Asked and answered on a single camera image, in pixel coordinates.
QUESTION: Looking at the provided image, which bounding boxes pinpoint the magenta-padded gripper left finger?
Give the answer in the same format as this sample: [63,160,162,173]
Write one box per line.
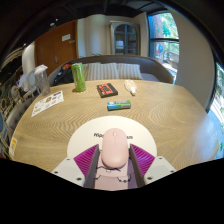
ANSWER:
[50,143,100,188]

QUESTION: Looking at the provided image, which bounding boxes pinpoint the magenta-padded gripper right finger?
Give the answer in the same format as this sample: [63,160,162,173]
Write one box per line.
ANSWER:
[128,143,177,188]

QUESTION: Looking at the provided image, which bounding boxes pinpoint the pink computer mouse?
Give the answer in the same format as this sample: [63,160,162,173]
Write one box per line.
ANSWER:
[100,128,130,169]

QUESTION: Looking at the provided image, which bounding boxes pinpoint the white round mouse pad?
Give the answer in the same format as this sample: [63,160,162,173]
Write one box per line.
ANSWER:
[66,115,158,192]

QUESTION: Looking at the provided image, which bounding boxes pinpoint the white sticker sheet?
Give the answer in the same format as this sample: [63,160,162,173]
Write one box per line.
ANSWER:
[31,90,65,118]

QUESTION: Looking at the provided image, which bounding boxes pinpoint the side window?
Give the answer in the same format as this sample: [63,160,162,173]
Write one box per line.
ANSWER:
[208,63,224,158]

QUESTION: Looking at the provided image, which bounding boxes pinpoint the black box with red print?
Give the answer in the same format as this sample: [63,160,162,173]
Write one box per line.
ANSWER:
[96,82,119,99]

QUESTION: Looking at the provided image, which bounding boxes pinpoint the green drink can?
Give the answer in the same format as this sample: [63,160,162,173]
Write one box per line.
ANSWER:
[70,62,87,93]

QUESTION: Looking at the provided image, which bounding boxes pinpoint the black and red backpack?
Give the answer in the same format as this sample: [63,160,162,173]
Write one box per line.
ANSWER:
[53,62,75,86]

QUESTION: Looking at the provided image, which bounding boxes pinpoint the small striped cushion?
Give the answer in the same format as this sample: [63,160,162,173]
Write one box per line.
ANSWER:
[116,63,144,80]

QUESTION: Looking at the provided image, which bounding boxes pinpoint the grey curved sofa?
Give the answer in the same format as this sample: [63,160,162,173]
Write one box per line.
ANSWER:
[49,54,175,87]

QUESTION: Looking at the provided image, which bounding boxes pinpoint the large striped cushion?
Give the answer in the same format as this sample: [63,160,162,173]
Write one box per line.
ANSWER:
[83,62,120,81]

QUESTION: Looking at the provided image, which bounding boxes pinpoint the brown wooden door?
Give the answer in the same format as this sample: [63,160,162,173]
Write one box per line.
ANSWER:
[34,20,79,76]

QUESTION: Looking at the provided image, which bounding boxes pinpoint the large black-framed window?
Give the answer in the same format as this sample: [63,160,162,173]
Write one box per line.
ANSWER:
[147,12,180,73]

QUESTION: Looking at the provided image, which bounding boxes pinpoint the glass-door cabinet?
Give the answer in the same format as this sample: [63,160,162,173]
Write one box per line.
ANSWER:
[109,21,141,56]

